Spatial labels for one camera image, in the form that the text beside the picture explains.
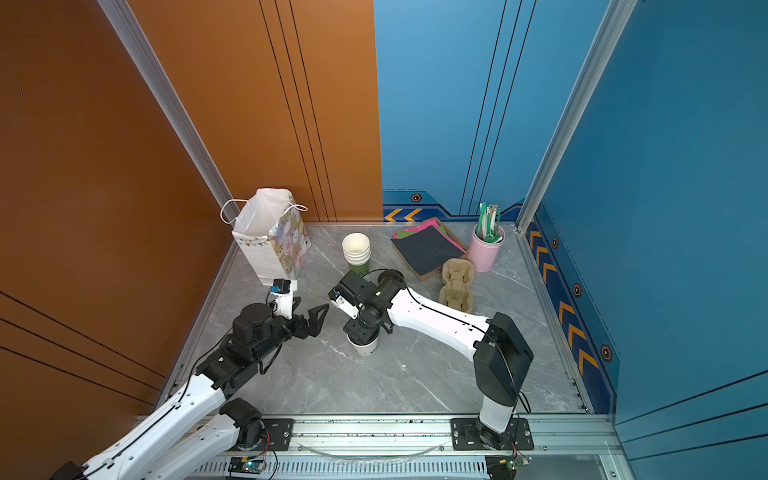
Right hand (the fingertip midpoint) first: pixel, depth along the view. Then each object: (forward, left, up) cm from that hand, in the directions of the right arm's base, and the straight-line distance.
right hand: (358, 325), depth 80 cm
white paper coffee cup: (-4, -2, -7) cm, 8 cm away
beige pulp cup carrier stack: (+15, -29, -6) cm, 33 cm away
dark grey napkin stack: (+32, -22, -6) cm, 39 cm away
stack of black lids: (+21, -9, -6) cm, 24 cm away
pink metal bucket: (+28, -40, -5) cm, 50 cm away
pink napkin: (+46, -22, -8) cm, 52 cm away
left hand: (+3, +11, +7) cm, 13 cm away
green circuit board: (-30, +26, -13) cm, 42 cm away
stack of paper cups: (+27, +3, +1) cm, 28 cm away
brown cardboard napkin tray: (+25, -14, -5) cm, 29 cm away
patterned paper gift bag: (+21, +25, +15) cm, 36 cm away
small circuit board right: (-30, -35, -13) cm, 48 cm away
